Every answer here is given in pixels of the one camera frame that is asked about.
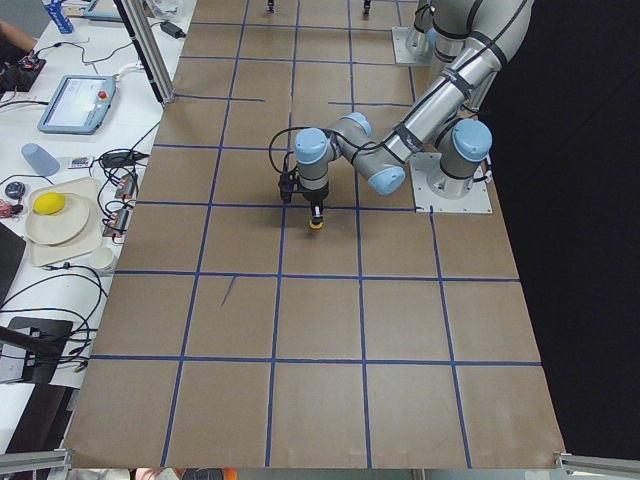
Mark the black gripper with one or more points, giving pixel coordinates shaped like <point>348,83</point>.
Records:
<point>315,196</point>

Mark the blue plastic cup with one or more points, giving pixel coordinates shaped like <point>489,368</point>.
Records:
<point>40,160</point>

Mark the blue teach pendant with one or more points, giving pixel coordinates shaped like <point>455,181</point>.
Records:
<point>79,105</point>

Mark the yellow push button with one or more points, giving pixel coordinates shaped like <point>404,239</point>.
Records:
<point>316,221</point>

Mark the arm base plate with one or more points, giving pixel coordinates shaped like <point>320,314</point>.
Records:
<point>436,192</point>
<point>412,47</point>

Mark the black power adapter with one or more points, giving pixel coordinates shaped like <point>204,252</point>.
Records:
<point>172,30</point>

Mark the aluminium frame post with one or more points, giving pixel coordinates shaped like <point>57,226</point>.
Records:
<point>136,23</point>

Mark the beige plate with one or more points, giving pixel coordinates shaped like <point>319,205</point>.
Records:
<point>60,227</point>

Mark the beige tray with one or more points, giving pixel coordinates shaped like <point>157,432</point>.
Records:
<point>90,237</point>

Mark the white paper cup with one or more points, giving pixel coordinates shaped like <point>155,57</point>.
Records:
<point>103,260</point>

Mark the black camera stand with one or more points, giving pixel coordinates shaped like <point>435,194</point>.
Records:
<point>31,349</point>

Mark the yellow lemon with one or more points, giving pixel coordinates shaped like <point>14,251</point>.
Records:
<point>49,203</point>

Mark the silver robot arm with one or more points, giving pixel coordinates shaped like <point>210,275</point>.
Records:
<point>452,151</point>
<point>496,29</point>

